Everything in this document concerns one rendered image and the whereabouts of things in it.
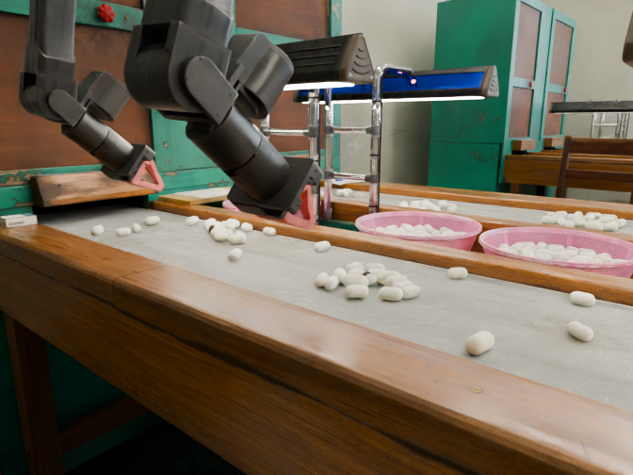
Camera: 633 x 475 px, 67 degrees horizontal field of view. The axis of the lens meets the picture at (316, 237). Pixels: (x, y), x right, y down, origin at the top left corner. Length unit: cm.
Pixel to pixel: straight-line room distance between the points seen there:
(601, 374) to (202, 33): 49
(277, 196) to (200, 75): 16
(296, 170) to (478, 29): 316
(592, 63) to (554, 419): 548
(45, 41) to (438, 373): 71
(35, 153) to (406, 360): 105
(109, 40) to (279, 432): 112
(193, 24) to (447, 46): 333
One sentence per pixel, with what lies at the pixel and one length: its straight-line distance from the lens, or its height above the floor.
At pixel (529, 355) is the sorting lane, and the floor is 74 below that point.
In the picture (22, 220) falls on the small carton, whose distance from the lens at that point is 120.
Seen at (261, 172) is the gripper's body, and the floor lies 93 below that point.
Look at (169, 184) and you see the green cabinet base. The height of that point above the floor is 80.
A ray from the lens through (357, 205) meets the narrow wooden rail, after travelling 131.
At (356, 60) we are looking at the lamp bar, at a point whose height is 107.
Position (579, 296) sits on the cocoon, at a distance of 74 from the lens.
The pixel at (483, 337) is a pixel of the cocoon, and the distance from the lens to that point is 55.
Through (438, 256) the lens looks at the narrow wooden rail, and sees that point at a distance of 84.
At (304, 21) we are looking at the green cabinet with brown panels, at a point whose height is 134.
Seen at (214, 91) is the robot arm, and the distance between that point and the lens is 44.
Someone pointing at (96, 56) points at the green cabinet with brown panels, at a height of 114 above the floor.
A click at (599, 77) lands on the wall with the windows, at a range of 578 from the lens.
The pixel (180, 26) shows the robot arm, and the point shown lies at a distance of 43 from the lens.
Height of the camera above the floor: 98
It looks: 13 degrees down
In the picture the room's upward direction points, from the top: straight up
